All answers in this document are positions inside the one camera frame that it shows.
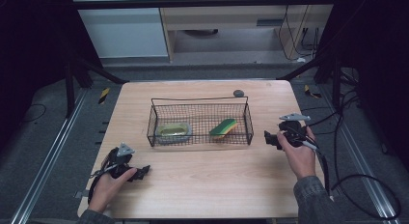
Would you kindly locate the light wooden desk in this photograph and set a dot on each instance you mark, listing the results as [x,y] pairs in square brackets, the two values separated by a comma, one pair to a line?
[225,19]

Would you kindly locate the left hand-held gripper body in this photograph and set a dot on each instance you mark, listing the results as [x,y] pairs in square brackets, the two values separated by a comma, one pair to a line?
[119,162]

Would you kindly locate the yellow and green sponge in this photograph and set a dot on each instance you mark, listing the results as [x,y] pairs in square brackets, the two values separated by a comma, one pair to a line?
[223,127]

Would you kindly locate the person's right hand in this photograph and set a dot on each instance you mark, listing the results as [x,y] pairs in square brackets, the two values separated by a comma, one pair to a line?
[300,159]

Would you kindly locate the white cabinet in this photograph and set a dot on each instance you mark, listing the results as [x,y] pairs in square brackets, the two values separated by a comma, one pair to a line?
[122,34]

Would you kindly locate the black horizontal bar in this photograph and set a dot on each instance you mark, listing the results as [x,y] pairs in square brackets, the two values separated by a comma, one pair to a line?
[193,3]

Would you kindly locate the grey round disc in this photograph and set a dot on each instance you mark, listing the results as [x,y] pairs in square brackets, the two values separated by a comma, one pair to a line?
[238,93]

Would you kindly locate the person's left hand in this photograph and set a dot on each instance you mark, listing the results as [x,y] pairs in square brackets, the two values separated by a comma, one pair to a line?
[107,190]

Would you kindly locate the metal floor rail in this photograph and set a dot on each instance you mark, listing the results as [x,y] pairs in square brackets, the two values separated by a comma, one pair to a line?
[363,166]
[48,156]

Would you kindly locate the green and grey soap dish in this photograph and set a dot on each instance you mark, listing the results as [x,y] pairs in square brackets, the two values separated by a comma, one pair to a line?
[173,132]

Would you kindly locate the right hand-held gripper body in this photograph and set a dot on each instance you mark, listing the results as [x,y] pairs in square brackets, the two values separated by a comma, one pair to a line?
[294,130]

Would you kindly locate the black metal stand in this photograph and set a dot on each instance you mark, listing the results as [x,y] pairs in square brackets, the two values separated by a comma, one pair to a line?
[69,89]
[336,85]

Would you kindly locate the grey tape piece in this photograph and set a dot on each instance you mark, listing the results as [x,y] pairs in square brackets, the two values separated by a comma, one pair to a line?
[80,194]

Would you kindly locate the yellow and black striped tape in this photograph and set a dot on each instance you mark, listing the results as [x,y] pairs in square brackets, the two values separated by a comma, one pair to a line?
[103,96]
[311,92]

